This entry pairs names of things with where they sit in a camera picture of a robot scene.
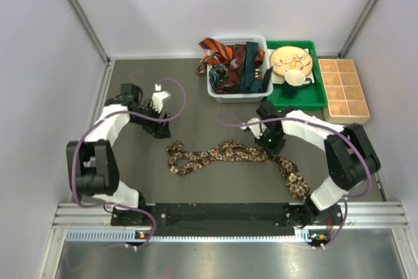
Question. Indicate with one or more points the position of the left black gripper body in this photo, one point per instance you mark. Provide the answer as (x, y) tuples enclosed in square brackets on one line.
[(148, 124)]

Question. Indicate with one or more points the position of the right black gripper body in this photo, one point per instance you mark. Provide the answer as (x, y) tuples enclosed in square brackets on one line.
[(273, 143)]

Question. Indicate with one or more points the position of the brown floral tie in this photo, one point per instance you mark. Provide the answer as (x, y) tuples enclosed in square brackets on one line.
[(183, 162)]

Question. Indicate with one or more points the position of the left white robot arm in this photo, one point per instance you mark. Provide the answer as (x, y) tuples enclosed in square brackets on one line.
[(92, 166)]

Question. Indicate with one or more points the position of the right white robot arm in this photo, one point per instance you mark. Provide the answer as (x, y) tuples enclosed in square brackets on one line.
[(351, 158)]

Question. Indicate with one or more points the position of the green plastic tray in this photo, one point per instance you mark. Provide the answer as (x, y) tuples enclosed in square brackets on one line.
[(298, 55)]

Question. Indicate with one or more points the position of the dark teal tie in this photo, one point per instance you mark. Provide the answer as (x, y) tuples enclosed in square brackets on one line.
[(249, 83)]

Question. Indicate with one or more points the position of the dark green white mug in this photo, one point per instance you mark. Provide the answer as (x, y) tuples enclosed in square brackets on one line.
[(294, 82)]

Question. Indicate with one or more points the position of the blue patterned tie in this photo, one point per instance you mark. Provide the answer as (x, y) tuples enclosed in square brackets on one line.
[(217, 76)]

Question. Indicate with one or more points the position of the orange floral dark tie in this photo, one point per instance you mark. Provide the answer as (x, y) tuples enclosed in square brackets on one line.
[(209, 61)]

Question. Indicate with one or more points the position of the dark red patterned tie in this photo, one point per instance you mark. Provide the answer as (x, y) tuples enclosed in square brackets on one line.
[(228, 82)]

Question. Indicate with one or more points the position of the beige floral plate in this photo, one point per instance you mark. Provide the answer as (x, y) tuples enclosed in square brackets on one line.
[(292, 58)]

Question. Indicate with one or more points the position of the wooden compartment box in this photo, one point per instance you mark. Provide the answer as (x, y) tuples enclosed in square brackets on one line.
[(346, 101)]

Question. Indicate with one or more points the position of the orange navy striped tie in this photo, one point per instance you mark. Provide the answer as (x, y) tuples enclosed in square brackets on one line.
[(226, 51)]

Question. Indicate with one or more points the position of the white plastic basket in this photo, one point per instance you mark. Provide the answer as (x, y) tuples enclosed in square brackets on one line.
[(260, 70)]

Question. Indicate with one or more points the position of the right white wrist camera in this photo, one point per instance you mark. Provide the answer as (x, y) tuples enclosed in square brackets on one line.
[(255, 126)]

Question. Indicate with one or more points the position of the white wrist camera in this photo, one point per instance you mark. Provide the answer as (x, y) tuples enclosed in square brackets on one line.
[(255, 126), (159, 97)]

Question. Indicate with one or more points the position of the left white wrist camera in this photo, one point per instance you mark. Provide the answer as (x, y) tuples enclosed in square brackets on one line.
[(159, 97)]

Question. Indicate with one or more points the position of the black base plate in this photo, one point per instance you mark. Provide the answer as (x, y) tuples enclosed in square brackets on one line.
[(238, 219)]

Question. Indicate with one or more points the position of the aluminium frame rail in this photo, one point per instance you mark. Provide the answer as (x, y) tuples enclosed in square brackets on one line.
[(106, 224)]

